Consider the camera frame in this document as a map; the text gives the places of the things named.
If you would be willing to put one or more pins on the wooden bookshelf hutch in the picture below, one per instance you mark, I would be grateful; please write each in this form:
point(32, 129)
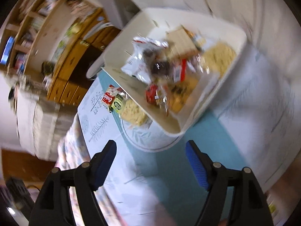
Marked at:
point(33, 30)

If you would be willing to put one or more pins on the white plastic storage bin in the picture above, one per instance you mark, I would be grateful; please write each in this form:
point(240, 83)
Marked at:
point(154, 23)

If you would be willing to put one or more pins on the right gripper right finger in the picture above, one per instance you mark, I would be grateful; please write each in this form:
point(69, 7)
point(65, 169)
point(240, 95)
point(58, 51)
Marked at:
point(248, 203)

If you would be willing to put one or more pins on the wooden desk with drawers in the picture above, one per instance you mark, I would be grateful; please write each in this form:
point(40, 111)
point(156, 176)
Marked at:
point(69, 83)

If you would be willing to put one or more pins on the grey office chair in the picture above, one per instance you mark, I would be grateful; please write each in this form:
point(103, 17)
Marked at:
point(98, 63)

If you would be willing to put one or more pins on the yellow egg yolk snack packet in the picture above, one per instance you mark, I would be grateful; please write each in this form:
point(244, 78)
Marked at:
point(180, 92)

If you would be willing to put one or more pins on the dark chocolate cookie packet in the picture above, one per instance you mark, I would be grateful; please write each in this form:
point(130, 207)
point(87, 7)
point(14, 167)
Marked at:
point(174, 71)

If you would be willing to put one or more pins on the red wrapped candy packet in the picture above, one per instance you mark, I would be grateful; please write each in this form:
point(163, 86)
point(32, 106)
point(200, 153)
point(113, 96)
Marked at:
point(151, 93)

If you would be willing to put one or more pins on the red white wafer packet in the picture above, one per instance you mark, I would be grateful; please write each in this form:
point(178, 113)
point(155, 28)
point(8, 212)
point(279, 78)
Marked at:
point(109, 96)

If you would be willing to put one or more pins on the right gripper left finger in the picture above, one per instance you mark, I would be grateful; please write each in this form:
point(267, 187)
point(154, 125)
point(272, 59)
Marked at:
point(53, 204)

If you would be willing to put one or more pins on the floral bed sheet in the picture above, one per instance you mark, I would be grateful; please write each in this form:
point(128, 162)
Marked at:
point(253, 121)

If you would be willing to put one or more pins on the pale cookie clear packet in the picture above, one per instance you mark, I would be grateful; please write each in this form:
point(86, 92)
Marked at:
point(133, 114)

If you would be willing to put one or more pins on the grey foil snack packet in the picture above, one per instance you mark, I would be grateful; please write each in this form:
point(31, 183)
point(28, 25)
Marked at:
point(145, 53)

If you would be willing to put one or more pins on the beige soda cracker packet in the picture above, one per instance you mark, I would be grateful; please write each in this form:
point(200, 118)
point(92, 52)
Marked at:
point(180, 43)

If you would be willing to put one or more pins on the brown wooden door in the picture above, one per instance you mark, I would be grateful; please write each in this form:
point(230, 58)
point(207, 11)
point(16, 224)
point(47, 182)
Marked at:
point(24, 166)

